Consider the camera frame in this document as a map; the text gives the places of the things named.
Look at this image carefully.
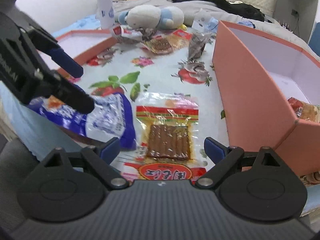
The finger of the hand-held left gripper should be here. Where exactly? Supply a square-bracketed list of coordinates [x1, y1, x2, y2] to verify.
[27, 26, 84, 78]
[37, 71, 95, 114]

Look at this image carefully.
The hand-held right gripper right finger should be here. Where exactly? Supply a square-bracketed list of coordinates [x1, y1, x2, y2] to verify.
[195, 137, 285, 188]

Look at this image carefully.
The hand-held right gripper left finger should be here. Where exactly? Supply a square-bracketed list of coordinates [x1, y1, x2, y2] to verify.
[37, 137, 129, 190]

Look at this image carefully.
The pink box lid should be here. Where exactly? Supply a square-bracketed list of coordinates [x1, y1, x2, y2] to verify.
[50, 29, 119, 80]

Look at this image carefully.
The blue white snack bag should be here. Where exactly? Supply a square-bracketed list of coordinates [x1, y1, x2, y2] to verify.
[27, 93, 137, 152]

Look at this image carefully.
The pink cardboard box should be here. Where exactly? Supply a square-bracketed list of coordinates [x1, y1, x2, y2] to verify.
[212, 20, 320, 178]

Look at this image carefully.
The grey white snack packet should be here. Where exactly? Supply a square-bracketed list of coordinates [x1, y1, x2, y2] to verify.
[140, 27, 158, 42]

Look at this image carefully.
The small red snack packet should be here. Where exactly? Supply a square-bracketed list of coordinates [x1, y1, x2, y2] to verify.
[287, 97, 305, 112]

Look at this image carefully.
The dark grey snack packet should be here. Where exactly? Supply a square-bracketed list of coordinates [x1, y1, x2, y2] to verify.
[188, 32, 209, 59]

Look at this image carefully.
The white spray can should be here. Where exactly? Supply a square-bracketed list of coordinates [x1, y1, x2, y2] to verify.
[96, 0, 115, 30]

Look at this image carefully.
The crumpled white red packet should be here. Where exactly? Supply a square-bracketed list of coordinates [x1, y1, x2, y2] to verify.
[124, 29, 143, 43]

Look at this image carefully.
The floral bed sheet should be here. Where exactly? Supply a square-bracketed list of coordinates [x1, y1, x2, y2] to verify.
[0, 14, 320, 215]

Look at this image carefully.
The white blue plush toy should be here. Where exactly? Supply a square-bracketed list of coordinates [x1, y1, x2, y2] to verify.
[118, 4, 187, 30]

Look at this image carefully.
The grey duvet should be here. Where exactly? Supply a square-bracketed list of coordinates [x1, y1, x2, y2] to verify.
[112, 0, 312, 47]

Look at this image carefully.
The clear plastic bag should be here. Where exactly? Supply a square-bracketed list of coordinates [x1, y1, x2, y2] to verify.
[192, 8, 219, 34]

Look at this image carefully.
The black clothing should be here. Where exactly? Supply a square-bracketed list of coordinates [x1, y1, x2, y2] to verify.
[164, 0, 265, 22]

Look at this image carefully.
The blue chair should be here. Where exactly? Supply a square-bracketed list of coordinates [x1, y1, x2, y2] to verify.
[308, 21, 320, 55]

